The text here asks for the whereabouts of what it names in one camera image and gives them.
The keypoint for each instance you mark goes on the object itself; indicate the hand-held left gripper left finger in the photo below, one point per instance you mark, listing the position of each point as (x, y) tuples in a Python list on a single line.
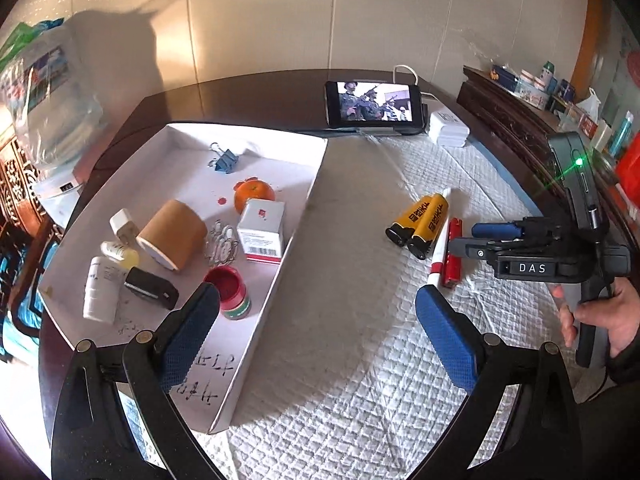
[(192, 330)]

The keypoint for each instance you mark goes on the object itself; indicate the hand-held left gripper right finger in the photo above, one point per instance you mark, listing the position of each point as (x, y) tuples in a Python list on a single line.
[(445, 335)]

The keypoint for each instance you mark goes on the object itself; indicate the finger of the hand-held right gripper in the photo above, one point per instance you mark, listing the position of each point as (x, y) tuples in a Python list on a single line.
[(495, 230), (470, 249)]

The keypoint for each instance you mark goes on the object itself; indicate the red lighter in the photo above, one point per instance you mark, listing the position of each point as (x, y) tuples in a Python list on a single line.
[(452, 272)]

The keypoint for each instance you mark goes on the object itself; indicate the white marker pen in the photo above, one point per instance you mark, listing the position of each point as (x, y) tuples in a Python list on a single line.
[(440, 240)]

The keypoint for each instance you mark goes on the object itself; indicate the yellow black battery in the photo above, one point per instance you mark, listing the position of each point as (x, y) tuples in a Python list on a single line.
[(412, 217), (430, 230)]

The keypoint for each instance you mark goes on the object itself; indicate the red lidded jar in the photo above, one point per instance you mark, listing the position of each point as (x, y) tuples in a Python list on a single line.
[(232, 290)]

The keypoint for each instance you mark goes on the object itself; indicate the black rectangular case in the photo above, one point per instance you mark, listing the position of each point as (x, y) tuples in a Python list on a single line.
[(150, 287)]

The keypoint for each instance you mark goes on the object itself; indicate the pile of paper clips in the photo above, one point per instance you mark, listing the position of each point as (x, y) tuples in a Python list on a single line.
[(222, 245)]

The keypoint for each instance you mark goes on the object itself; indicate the white pill bottle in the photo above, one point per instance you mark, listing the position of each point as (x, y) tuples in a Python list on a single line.
[(102, 290)]

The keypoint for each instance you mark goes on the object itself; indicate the small yellow liquid vial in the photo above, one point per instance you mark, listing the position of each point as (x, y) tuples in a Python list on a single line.
[(125, 257)]

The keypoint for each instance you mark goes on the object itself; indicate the brown tape roll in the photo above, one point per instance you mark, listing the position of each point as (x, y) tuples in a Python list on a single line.
[(172, 227)]

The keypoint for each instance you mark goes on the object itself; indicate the white red medicine box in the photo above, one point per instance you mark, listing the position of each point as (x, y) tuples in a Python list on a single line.
[(260, 225)]

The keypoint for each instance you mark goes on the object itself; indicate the white charger plug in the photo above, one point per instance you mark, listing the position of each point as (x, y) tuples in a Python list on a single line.
[(122, 222)]

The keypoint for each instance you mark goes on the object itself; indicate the orange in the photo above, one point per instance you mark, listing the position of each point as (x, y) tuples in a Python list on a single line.
[(252, 195)]

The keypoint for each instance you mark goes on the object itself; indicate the blue binder clip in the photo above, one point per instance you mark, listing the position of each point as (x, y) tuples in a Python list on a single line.
[(227, 160)]

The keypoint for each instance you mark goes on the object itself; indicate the white cardboard box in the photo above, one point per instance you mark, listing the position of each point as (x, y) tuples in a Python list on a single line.
[(280, 170)]

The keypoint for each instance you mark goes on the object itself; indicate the person's right forearm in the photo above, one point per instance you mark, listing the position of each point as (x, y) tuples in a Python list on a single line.
[(627, 365)]

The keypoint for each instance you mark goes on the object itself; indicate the person's right hand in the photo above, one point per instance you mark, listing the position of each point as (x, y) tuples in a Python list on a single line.
[(617, 315)]

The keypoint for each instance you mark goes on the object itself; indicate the red bag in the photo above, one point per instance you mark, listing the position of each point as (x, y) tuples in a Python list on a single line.
[(631, 170)]

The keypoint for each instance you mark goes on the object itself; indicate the teal bottle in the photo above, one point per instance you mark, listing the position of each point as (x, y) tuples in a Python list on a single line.
[(622, 135)]

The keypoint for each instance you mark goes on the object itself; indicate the white plastic bag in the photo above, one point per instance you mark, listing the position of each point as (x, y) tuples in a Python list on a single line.
[(587, 107)]

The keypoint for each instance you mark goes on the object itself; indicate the white quilted mat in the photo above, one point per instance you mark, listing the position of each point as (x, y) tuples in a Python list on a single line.
[(360, 280)]

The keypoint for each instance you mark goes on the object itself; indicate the dark blue small box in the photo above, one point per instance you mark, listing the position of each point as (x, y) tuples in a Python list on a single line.
[(565, 90)]

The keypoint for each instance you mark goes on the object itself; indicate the white power bank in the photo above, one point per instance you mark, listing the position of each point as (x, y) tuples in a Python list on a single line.
[(447, 127)]

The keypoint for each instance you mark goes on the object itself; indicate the round printed tin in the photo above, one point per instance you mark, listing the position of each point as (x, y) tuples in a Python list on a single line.
[(530, 94)]

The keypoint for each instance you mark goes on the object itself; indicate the dark carved wooden cabinet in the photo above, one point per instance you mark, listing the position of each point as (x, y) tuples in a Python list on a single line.
[(505, 110)]

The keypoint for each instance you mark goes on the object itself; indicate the small white jar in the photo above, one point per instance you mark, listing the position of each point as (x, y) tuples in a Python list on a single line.
[(526, 76), (539, 82)]

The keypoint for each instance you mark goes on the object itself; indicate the green capped bottle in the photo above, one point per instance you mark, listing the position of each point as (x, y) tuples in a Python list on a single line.
[(549, 77)]

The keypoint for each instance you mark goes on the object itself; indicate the black smartphone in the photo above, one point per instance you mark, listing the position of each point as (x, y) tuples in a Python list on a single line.
[(372, 102)]

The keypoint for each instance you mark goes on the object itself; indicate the teal cushion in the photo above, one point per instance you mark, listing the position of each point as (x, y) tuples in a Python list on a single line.
[(15, 270)]

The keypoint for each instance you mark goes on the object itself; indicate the white water dispenser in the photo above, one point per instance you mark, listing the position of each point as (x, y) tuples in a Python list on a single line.
[(62, 190)]

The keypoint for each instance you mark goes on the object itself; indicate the carved wooden chair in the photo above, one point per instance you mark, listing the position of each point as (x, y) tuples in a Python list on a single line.
[(15, 180)]

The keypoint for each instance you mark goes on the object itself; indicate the clear plastic bag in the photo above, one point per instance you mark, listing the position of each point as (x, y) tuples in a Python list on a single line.
[(50, 100)]

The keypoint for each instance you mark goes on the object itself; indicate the green plastic bag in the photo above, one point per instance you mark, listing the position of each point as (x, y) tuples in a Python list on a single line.
[(20, 35)]

